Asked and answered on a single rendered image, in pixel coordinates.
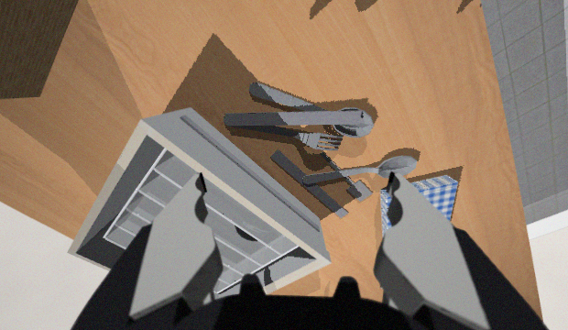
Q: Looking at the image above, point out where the blue and white checkered towel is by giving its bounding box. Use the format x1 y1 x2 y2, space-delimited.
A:
380 175 458 236

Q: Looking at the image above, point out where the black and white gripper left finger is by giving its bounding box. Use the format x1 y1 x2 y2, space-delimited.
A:
71 172 224 330

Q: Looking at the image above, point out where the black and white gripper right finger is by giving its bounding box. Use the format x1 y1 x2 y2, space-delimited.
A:
373 171 549 330

